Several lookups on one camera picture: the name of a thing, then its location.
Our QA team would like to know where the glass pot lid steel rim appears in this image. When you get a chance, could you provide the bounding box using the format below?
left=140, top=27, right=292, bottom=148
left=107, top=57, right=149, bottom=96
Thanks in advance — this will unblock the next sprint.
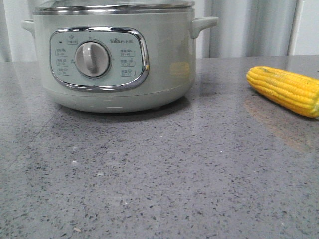
left=35, top=0, right=195, bottom=12

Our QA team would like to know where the yellow corn cob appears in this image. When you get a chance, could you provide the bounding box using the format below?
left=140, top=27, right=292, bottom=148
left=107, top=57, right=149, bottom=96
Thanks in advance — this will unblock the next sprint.
left=246, top=66, right=319, bottom=118

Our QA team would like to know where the pale green electric cooking pot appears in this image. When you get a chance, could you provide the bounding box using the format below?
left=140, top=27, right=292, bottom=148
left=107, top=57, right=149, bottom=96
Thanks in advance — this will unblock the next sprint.
left=21, top=8, right=218, bottom=113

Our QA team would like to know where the grey round control knob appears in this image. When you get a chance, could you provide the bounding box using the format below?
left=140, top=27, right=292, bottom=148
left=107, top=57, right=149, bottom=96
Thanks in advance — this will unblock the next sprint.
left=75, top=42, right=111, bottom=78

